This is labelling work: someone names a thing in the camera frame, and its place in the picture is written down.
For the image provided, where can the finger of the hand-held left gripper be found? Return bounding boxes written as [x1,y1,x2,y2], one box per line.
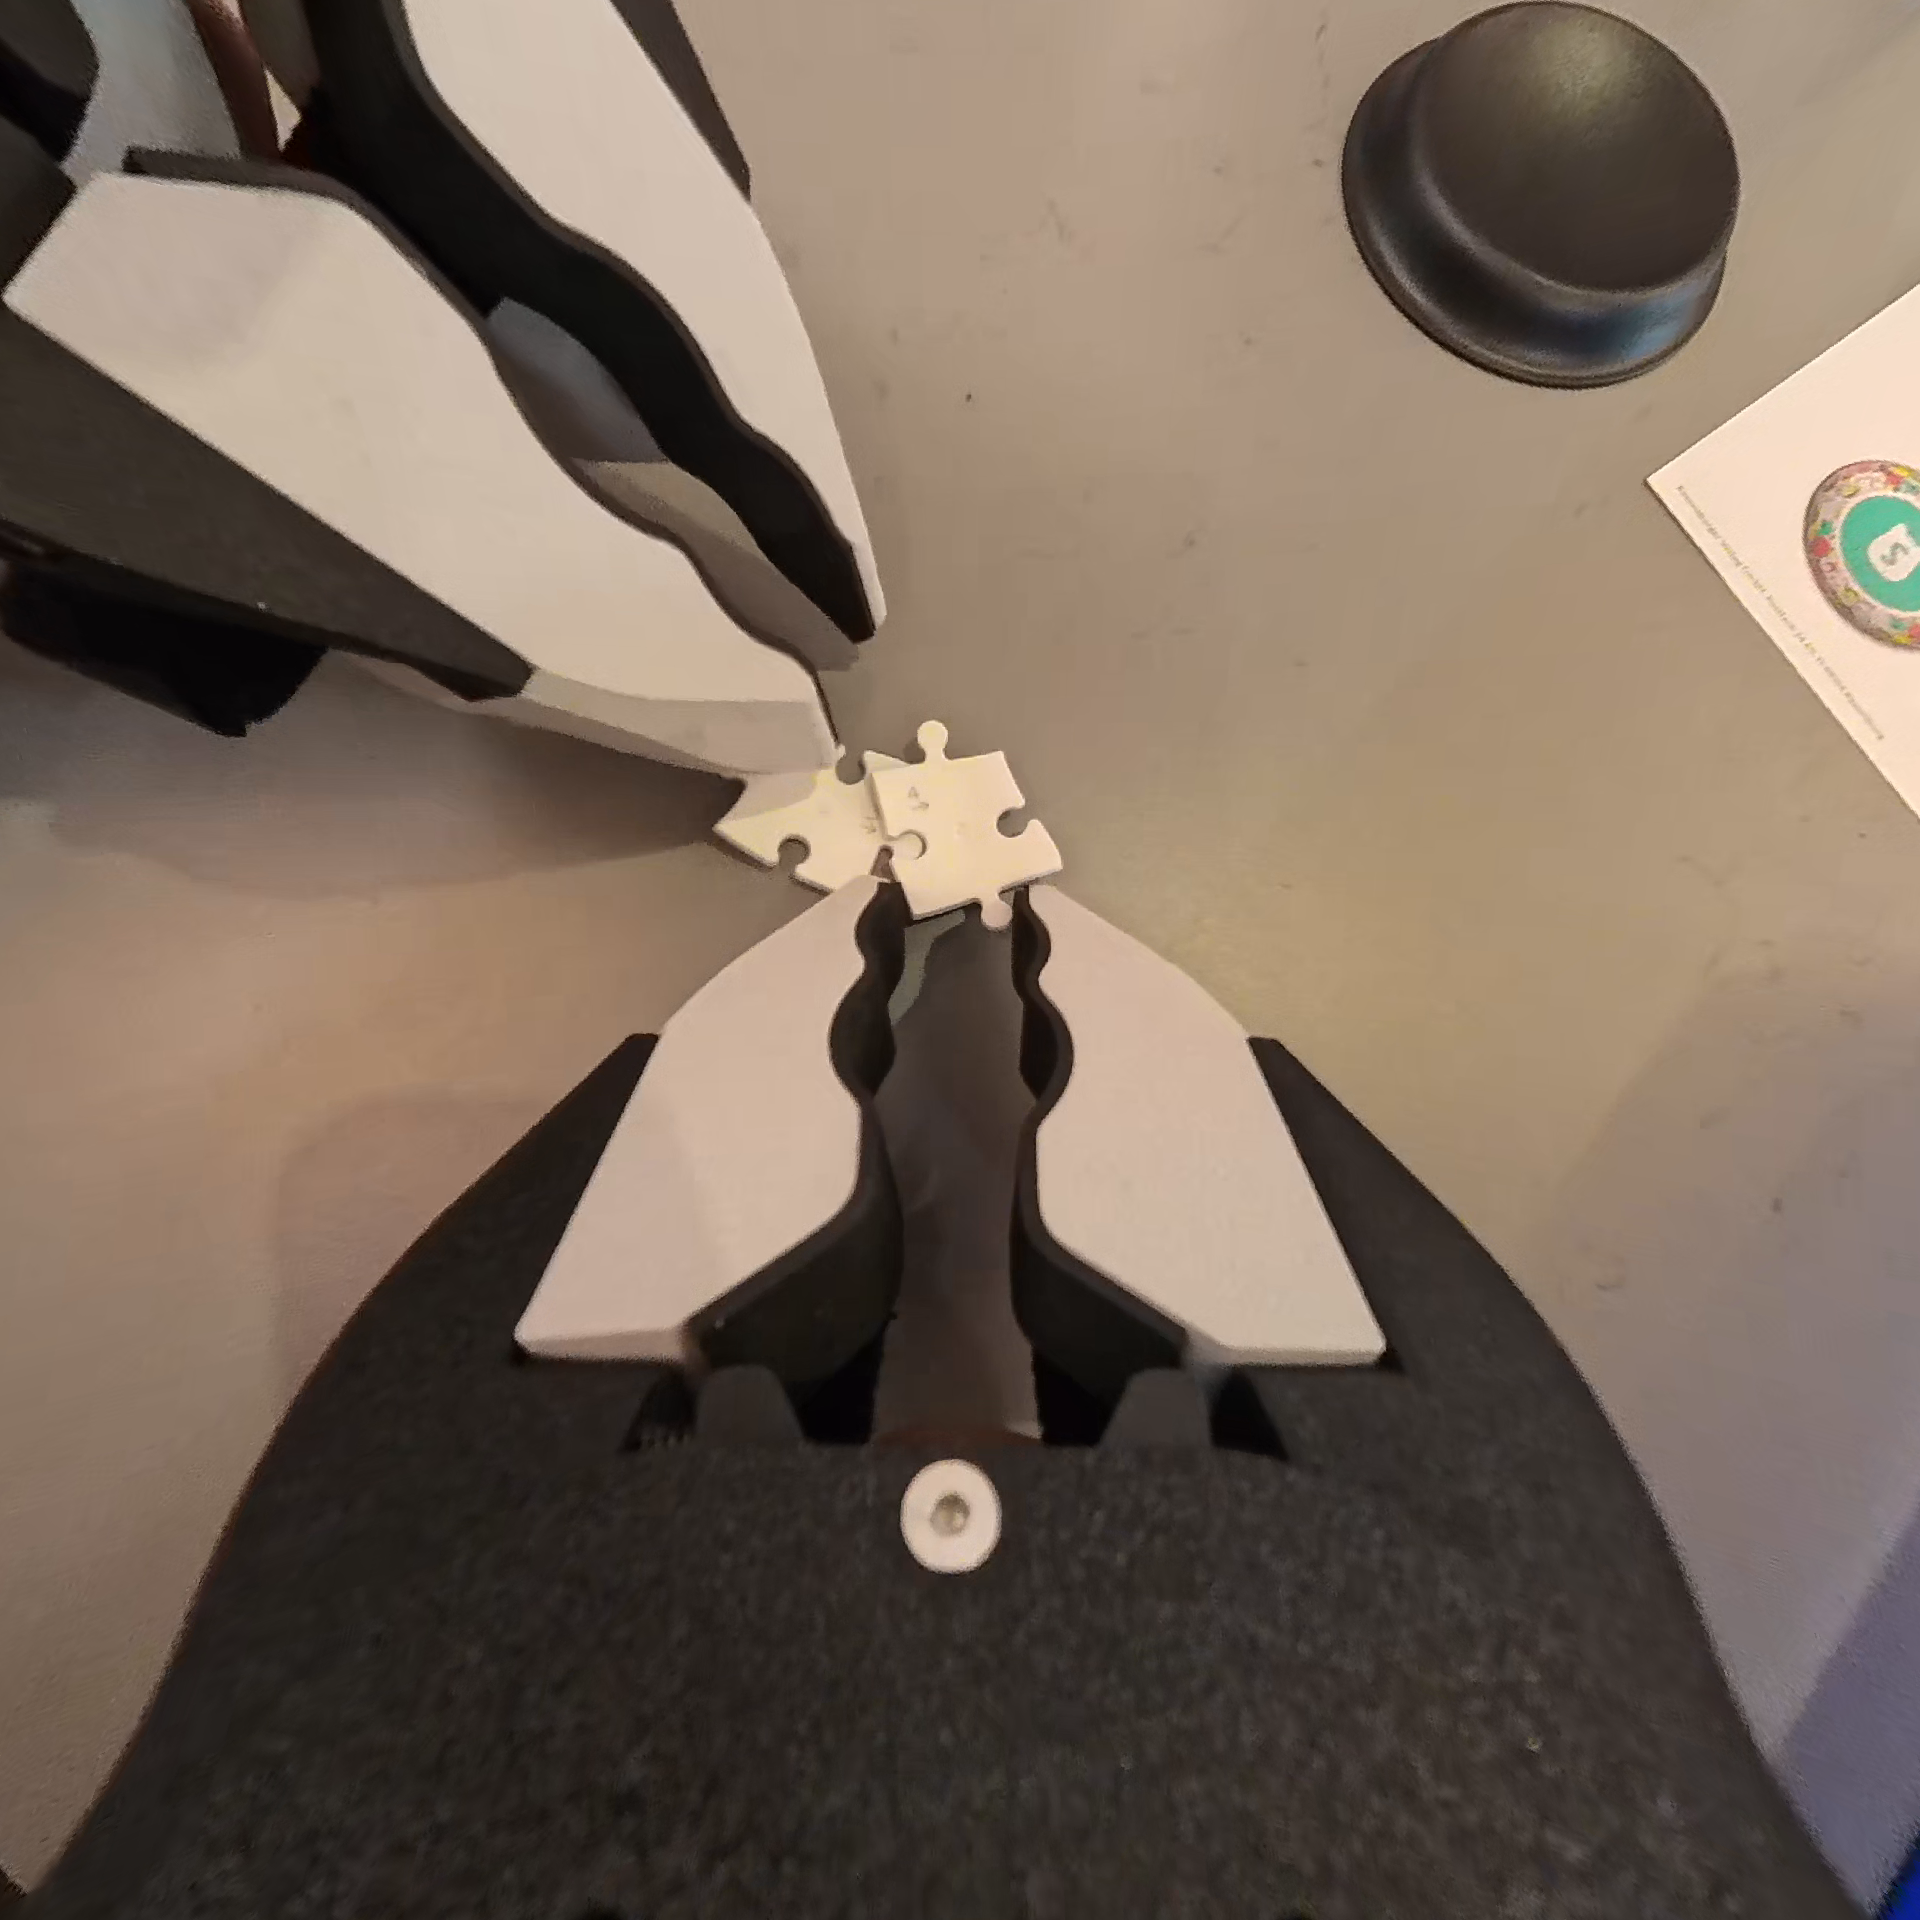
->
[301,0,890,647]
[0,146,843,774]

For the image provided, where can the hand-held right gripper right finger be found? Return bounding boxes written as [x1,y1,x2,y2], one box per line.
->
[1012,885,1387,1442]

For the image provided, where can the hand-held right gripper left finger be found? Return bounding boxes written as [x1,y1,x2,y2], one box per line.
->
[514,885,901,1442]

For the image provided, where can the white puzzle piece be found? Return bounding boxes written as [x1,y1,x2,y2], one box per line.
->
[711,744,901,895]
[863,721,1065,933]

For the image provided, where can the white printed instruction leaflet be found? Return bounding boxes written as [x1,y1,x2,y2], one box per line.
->
[1644,277,1920,824]

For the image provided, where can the black round stand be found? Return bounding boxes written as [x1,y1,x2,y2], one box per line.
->
[1337,0,1742,390]

